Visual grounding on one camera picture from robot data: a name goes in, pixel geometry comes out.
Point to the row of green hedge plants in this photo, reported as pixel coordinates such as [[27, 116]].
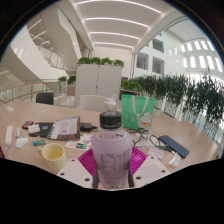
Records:
[[186, 93]]

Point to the pale yellow mug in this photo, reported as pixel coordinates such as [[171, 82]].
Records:
[[55, 158]]

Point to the dark blue flat case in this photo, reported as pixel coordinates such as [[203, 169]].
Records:
[[174, 146]]

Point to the clear shaker bottle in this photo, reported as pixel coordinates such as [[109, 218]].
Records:
[[110, 104]]

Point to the small black box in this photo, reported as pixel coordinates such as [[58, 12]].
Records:
[[86, 127]]

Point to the white power strip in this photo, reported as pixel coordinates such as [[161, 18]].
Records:
[[9, 135]]

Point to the small white device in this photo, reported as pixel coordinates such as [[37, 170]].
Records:
[[18, 132]]

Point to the open printed booklet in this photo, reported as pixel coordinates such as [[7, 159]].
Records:
[[66, 128]]

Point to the small red-edged dark case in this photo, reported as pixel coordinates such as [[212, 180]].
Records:
[[27, 124]]

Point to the teal stick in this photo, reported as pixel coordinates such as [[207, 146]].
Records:
[[39, 142]]

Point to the green plants on cabinet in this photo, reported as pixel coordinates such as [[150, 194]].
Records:
[[100, 61]]

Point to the white cabinet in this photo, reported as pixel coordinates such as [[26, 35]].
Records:
[[96, 83]]

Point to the white label card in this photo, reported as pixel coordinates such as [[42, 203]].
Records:
[[34, 128]]

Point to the potted plants by railing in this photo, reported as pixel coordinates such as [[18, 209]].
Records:
[[66, 80]]

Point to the white printed card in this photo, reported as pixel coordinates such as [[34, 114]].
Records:
[[156, 153]]

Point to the white computer mouse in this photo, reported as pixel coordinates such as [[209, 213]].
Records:
[[21, 142]]

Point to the white paper sheet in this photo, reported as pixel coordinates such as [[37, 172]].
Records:
[[10, 108]]

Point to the green tote bag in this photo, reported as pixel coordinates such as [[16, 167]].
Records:
[[138, 111]]

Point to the white chair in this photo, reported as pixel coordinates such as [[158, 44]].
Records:
[[91, 103]]

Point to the colourful printed cards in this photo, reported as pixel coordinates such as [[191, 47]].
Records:
[[78, 145]]

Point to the black chair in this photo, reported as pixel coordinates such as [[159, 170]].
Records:
[[45, 98]]

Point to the purple drink bottle black cap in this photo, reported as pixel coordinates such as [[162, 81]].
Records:
[[111, 153]]

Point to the white plastic packet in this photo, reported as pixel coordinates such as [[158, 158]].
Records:
[[174, 160]]

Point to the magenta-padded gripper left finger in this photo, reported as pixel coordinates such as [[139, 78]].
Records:
[[75, 171]]

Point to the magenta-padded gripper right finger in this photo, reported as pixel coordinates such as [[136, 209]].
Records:
[[150, 170]]

